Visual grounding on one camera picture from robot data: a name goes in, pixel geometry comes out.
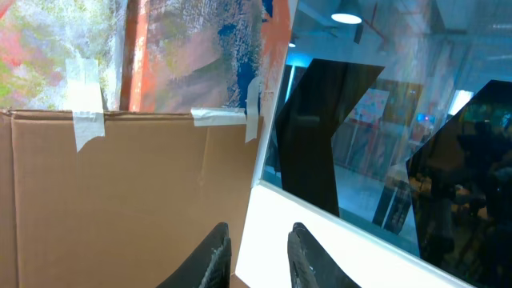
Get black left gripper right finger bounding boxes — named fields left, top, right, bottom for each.
left=287, top=222, right=360, bottom=288

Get colourful painted panel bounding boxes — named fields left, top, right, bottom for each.
left=1, top=0, right=297, bottom=113

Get round ceiling lamp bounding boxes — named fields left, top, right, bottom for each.
left=331, top=0, right=362, bottom=25

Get brown cardboard box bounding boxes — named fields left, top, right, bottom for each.
left=1, top=110, right=258, bottom=287

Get white framed glass window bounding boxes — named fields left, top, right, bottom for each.
left=235, top=0, right=511, bottom=287

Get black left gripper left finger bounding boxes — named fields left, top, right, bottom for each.
left=157, top=222, right=232, bottom=288

